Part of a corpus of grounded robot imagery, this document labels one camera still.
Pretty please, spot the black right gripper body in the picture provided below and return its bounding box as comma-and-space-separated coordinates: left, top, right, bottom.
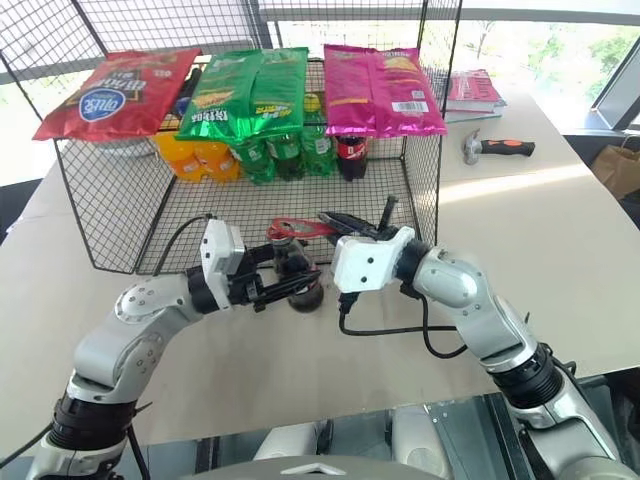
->
366, 195, 402, 242

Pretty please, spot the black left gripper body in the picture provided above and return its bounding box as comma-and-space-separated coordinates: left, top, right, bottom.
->
227, 244, 275, 313

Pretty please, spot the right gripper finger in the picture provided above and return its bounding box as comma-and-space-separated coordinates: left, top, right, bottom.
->
326, 225, 374, 243
317, 210, 374, 233

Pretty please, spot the glass cola bottle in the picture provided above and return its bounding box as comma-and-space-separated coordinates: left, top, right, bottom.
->
269, 233, 327, 314

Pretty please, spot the plastic cola bottle red label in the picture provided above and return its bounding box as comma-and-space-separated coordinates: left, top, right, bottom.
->
334, 133, 373, 183

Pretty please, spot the green bottle with yellow cap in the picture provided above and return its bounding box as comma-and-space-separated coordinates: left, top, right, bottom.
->
299, 92, 337, 178

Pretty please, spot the green soda plastic bottle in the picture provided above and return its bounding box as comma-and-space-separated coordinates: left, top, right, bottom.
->
264, 131, 307, 182
231, 137, 278, 186

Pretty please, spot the orange soda plastic bottle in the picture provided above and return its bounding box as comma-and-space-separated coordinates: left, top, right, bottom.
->
192, 139, 242, 183
153, 131, 202, 183

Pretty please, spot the dark bottle with blue label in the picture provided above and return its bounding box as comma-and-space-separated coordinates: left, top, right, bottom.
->
171, 66, 202, 119

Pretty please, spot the pink chips bag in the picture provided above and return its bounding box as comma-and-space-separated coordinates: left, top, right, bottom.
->
322, 43, 448, 138

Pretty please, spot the green chips bag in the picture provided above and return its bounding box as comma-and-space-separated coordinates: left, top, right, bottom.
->
176, 46, 310, 144

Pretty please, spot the red book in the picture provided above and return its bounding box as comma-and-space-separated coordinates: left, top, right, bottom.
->
443, 69, 508, 114

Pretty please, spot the grey robot body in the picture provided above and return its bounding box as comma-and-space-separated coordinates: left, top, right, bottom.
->
248, 407, 454, 480

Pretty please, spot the red chips bag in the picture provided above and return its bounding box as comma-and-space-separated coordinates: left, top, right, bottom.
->
31, 47, 203, 143

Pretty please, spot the brown paper bag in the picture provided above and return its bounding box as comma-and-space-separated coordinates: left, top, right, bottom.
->
589, 133, 640, 202

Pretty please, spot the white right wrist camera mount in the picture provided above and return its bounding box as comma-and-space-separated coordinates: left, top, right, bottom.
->
330, 226, 418, 294

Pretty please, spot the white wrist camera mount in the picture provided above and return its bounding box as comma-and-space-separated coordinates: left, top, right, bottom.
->
330, 226, 418, 294
198, 218, 247, 307

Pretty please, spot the black wire mesh rack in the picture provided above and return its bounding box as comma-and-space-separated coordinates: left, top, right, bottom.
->
0, 0, 463, 277

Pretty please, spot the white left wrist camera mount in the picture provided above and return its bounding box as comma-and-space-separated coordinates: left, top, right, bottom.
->
198, 218, 247, 307

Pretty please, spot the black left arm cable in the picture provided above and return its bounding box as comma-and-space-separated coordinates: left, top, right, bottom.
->
160, 214, 213, 275

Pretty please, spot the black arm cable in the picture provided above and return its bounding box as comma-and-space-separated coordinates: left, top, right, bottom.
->
160, 214, 213, 275
338, 291, 482, 359

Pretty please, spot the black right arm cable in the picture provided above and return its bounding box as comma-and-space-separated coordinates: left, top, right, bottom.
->
338, 291, 482, 359

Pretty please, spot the hammer with black orange handle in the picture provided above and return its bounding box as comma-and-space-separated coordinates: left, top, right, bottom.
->
461, 128, 537, 166

